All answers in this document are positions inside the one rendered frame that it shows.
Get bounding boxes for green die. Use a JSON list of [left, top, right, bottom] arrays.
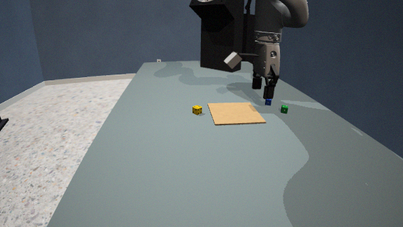
[[281, 105, 288, 114]]

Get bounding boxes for yellow die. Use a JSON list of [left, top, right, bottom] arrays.
[[192, 105, 202, 115]]

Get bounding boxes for tan mat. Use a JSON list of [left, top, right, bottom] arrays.
[[207, 102, 266, 125]]

